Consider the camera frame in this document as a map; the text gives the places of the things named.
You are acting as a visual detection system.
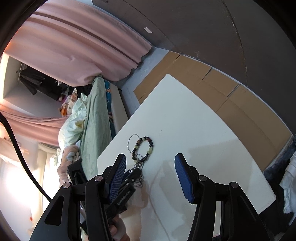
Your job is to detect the silver ball chain necklace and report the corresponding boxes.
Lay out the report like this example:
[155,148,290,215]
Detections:
[128,161,146,188]

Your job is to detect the silver bangle ring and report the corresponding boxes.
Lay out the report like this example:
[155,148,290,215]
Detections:
[126,133,141,152]

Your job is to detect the dark multicolour bead bracelet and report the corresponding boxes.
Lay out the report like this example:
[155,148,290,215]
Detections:
[131,136,155,163]

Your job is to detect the left hand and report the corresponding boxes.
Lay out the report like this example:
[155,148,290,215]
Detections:
[109,215,130,241]

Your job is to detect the peach fleece blanket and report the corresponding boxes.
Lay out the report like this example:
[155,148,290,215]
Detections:
[57,145,80,186]

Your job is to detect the green bed sheet mattress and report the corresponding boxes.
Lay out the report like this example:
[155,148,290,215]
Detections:
[80,76,112,180]

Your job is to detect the pale green pillow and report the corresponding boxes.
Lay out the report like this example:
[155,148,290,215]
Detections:
[58,94,87,150]

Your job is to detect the flat brown cardboard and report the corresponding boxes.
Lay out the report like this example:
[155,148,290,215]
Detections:
[134,52,292,170]

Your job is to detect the white square table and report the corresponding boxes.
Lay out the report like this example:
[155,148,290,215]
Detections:
[97,75,275,240]

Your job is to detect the dark brown wardrobe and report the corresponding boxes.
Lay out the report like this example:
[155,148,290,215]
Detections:
[93,1,295,132]

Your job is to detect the black cable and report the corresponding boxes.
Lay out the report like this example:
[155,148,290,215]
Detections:
[0,113,53,202]

